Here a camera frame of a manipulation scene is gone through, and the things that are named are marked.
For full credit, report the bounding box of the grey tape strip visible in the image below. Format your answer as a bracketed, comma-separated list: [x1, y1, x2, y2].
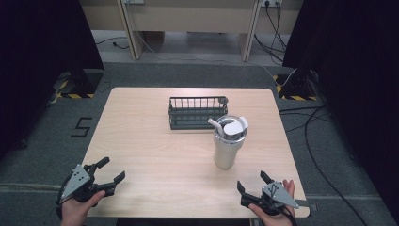
[295, 199, 318, 211]

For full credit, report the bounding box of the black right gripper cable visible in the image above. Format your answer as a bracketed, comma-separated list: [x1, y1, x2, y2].
[279, 207, 298, 226]

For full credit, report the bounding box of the stand base with striped tape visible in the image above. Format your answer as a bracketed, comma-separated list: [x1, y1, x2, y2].
[55, 69, 105, 100]
[272, 69, 319, 102]

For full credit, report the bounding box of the white tumbler with straw lid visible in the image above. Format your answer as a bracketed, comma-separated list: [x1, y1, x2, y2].
[207, 115, 249, 170]

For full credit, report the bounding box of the black curtain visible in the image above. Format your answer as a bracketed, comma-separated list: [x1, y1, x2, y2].
[0, 0, 105, 159]
[282, 0, 399, 218]

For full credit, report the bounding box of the person's right hand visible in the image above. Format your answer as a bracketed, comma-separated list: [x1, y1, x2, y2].
[248, 179, 296, 226]

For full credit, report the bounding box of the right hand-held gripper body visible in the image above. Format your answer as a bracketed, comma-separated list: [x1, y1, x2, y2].
[240, 180, 300, 217]

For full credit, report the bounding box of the short black floor cable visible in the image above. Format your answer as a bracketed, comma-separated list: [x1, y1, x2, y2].
[94, 36, 130, 51]

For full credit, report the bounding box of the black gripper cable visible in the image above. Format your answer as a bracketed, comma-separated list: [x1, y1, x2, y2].
[55, 173, 75, 220]
[279, 207, 298, 226]

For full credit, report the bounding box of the white wall socket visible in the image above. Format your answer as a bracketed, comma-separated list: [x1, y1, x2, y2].
[260, 0, 283, 8]

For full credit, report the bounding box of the black wire basket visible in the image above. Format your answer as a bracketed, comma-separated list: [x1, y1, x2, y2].
[168, 95, 230, 131]

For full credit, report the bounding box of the beige wooden desk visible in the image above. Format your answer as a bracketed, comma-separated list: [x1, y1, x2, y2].
[79, 0, 305, 62]

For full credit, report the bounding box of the hanging black cable bundle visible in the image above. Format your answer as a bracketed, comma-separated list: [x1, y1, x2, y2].
[253, 1, 289, 66]

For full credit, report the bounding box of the person's left hand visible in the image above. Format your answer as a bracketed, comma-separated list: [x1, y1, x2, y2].
[60, 190, 107, 226]

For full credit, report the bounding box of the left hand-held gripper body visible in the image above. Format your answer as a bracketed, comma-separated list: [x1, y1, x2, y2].
[57, 163, 116, 203]

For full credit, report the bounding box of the long black floor cable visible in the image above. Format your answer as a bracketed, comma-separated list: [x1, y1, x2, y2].
[278, 105, 370, 226]

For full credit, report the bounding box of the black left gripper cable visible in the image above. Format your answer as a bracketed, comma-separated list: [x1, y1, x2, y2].
[55, 173, 75, 220]

